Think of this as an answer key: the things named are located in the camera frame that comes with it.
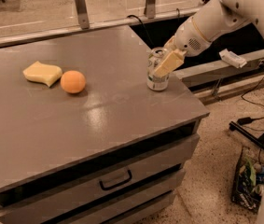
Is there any black power cable on floor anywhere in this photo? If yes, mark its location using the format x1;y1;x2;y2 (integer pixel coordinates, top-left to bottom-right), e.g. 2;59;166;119
237;59;264;126

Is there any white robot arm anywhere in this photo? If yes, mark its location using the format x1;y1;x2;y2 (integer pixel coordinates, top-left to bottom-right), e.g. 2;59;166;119
153;0;264;77

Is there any grey drawer cabinet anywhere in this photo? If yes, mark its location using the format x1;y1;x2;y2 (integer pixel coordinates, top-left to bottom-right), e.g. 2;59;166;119
0;26;208;224

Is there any black drawer handle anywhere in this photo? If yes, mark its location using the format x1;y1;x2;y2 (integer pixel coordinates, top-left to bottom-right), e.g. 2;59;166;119
99;169;132;191

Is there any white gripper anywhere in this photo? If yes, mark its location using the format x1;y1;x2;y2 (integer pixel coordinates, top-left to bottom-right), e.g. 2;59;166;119
153;17;214;77

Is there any orange ball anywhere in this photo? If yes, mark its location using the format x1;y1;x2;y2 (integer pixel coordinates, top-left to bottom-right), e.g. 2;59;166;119
61;71;86;94

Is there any metal railing post middle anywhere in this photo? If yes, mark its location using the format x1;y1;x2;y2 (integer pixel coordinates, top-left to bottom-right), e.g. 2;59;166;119
144;0;156;19

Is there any silver green 7up can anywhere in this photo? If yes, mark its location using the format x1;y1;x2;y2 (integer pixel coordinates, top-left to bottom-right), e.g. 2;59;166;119
146;47;169;91

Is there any black cable on ledge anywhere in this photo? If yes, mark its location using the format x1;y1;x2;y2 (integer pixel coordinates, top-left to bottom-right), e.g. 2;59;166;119
126;7;181;49

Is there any metal railing post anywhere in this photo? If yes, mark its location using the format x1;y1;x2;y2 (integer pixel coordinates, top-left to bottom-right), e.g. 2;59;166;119
144;0;156;19
75;0;90;30

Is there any basket of snack items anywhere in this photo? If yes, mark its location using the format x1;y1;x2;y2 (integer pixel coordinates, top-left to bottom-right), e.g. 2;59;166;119
231;147;264;213

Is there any metal railing post left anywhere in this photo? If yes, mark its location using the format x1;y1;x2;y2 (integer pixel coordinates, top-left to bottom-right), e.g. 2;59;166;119
75;0;90;30

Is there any white wipes packet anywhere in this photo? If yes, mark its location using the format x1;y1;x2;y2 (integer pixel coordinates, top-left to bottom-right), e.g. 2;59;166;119
219;49;247;68

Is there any yellow sponge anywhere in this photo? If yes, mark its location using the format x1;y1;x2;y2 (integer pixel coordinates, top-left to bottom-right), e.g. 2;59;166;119
23;62;63;87

